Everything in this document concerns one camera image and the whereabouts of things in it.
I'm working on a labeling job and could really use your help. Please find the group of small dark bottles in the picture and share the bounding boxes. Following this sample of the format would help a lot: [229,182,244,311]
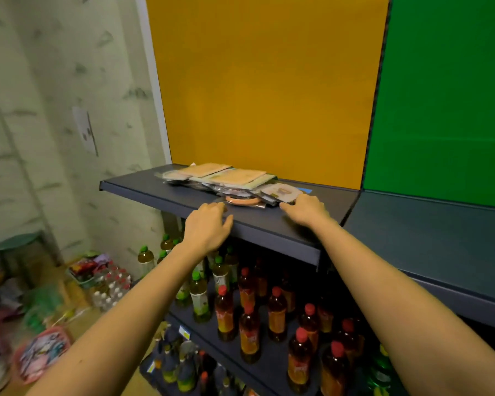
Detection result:
[148,326,252,396]

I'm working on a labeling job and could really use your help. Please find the green round stool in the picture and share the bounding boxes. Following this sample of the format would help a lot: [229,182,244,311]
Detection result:
[0,232,50,287]

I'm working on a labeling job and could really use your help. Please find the pack of clear water bottles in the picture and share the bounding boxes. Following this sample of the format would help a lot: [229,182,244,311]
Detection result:
[90,263,133,312]

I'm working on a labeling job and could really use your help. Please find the basket of colourful snacks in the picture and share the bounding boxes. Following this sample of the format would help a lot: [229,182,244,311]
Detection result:
[67,253,113,287]

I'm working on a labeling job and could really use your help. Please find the dark grey metal shelf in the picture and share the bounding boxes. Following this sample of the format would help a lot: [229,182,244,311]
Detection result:
[344,189,495,333]
[99,163,360,267]
[165,276,368,396]

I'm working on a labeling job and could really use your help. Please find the person's right hand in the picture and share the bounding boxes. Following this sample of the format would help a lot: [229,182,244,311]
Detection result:
[279,194,333,230]

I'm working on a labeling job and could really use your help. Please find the white packet with tan print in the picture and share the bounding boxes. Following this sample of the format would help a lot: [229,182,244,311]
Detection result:
[259,183,304,203]

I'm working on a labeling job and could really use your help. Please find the yellow back panel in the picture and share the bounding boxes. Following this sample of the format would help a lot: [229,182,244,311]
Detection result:
[145,0,391,190]

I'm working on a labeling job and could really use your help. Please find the pink printed packet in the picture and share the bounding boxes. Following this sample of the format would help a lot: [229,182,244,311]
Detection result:
[13,326,74,385]

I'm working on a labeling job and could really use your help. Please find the person's left hand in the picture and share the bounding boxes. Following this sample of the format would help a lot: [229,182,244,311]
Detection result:
[182,201,234,256]

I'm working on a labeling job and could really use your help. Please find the person's left forearm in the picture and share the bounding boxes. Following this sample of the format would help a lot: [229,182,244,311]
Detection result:
[25,240,220,396]

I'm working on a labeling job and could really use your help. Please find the person's right forearm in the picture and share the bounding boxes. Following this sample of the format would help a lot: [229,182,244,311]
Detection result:
[312,218,495,396]

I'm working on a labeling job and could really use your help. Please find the green soda bottles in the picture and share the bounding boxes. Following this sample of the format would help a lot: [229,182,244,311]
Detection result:
[364,343,398,396]

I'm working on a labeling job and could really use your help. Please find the pile of flat clear packets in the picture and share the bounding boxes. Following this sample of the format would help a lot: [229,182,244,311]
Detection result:
[155,163,278,207]

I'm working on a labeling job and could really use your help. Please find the group of red-capped tea bottles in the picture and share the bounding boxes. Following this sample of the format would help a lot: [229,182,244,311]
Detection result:
[214,260,366,396]

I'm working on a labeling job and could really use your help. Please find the green back panel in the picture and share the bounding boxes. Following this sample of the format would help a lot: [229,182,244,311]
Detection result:
[363,0,495,209]

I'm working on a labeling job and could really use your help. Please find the group of green-capped drink bottles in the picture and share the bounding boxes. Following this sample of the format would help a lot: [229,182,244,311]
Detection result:
[137,234,240,325]

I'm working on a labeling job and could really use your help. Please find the orange ring in clear bag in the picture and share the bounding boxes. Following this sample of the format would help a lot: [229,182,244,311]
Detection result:
[224,195,267,209]

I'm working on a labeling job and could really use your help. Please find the green plastic bags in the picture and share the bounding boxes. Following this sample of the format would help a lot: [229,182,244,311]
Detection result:
[23,284,68,332]

